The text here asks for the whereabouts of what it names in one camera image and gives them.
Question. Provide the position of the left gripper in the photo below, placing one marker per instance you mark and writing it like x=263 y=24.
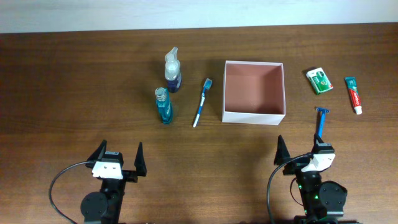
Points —
x=130 y=176

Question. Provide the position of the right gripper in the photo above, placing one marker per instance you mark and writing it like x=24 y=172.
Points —
x=290 y=168

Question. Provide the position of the teal mouthwash bottle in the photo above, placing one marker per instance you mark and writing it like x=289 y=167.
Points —
x=164 y=105

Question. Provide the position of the green soap box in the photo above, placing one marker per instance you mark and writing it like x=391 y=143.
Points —
x=319 y=81

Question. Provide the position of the red green toothpaste tube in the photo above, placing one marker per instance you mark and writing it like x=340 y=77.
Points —
x=353 y=92

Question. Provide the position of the clear spray bottle purple liquid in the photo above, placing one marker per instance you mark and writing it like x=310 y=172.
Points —
x=173 y=73

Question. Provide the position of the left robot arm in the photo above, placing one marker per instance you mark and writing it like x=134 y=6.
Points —
x=104 y=206

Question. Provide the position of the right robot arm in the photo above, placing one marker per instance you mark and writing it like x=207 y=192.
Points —
x=322 y=201

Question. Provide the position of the blue disposable razor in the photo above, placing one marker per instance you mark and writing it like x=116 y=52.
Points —
x=322 y=112

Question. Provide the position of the white box pink interior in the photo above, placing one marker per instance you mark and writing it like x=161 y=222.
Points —
x=253 y=93

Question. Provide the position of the blue white toothbrush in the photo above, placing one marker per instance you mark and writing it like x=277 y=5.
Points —
x=207 y=85

